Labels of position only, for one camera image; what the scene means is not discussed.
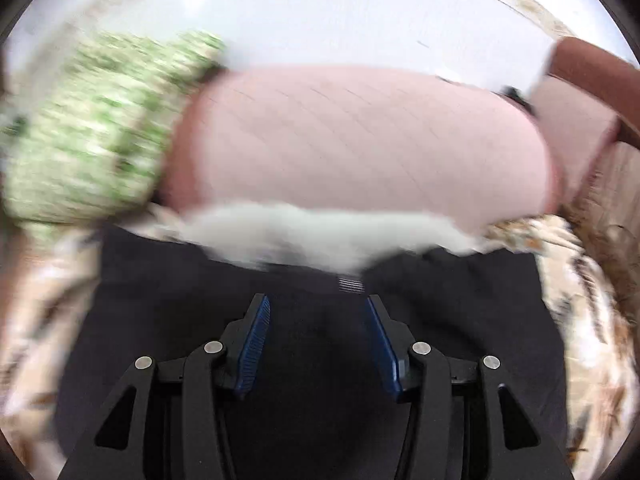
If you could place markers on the small black object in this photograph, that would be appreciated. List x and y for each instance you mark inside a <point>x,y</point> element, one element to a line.
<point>516,97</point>

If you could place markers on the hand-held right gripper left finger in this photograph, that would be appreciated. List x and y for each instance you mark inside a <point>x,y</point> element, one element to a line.
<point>252,345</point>

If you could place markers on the beige striped cushion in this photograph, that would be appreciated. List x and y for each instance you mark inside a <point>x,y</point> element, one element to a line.
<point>617,190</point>

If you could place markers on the small pink pillow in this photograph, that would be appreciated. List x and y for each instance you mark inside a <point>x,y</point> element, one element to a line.
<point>575,130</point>

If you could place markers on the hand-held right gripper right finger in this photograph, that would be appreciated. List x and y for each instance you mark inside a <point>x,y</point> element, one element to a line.
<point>382,345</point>

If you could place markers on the brown headboard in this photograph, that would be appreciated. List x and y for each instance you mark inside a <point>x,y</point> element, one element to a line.
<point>595,67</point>

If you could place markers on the large pink quilt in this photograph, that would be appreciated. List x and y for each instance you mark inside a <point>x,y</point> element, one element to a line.
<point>360,140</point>

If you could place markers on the black coat with fur collar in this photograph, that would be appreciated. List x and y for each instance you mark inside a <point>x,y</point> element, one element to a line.
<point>310,310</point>

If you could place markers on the leaf print bed sheet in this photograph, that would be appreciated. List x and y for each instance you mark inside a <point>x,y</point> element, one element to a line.
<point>590,310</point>

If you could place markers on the green checked blanket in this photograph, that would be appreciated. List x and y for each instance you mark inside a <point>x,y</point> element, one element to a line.
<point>95,140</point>

